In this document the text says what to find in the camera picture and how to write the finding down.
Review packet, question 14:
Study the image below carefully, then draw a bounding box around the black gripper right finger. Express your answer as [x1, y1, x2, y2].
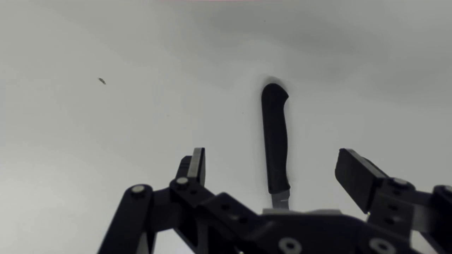
[335, 147, 452, 254]

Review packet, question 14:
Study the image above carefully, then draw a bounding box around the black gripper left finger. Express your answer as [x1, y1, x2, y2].
[98, 147, 263, 254]

